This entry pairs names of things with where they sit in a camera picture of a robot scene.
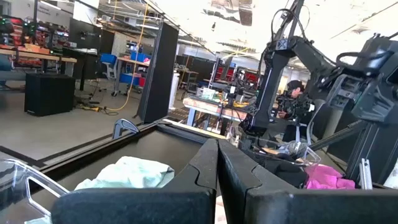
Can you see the silver metal bracket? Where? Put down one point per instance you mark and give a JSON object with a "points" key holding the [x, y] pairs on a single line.
{"points": [[365, 174]]}

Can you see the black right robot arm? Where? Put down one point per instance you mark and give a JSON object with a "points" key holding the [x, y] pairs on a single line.
{"points": [[270, 81]]}

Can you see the magenta towel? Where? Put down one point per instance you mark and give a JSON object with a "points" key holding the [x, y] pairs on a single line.
{"points": [[326, 180]]}

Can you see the clear plastic basket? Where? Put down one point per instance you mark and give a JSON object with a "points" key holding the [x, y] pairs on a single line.
{"points": [[18, 186], [298, 152]]}

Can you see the mint green towel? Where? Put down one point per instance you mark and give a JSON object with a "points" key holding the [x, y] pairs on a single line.
{"points": [[130, 174]]}

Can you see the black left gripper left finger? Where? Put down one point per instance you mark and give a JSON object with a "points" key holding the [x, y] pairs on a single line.
{"points": [[140, 205]]}

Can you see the blue storage bin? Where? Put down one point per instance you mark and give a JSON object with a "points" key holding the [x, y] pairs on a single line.
{"points": [[108, 58]]}

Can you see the wooden top work table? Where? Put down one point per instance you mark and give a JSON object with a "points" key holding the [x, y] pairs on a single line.
{"points": [[211, 107]]}

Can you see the black frame post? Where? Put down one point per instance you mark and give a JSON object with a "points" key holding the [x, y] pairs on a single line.
{"points": [[376, 149]]}

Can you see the black partition panel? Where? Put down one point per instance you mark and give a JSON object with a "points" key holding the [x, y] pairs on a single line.
{"points": [[158, 71]]}

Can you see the black towel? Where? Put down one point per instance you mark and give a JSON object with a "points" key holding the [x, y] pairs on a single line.
{"points": [[280, 171]]}

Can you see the person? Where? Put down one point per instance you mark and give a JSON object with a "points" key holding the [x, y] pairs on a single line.
{"points": [[295, 90]]}

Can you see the black cabinet box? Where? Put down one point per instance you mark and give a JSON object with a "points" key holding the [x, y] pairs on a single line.
{"points": [[49, 93]]}

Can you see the wooden workbench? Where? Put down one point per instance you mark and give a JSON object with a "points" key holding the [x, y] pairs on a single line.
{"points": [[37, 55]]}

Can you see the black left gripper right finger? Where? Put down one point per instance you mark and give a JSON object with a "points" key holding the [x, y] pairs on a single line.
{"points": [[295, 208]]}

